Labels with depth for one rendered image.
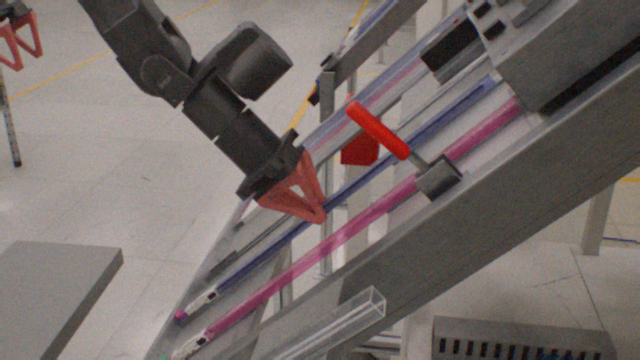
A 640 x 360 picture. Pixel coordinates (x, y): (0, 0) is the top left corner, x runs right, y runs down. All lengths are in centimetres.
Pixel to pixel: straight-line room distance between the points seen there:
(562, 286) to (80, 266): 91
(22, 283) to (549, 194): 100
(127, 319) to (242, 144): 149
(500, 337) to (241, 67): 55
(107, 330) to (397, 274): 165
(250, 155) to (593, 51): 36
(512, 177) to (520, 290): 69
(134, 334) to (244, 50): 149
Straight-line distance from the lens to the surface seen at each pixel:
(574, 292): 115
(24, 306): 117
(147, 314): 209
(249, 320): 63
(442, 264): 47
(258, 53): 63
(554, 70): 46
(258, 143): 65
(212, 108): 65
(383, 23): 188
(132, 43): 63
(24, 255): 132
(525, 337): 94
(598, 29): 46
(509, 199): 45
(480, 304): 107
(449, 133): 61
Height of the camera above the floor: 123
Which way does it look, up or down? 25 degrees down
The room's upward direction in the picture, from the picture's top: straight up
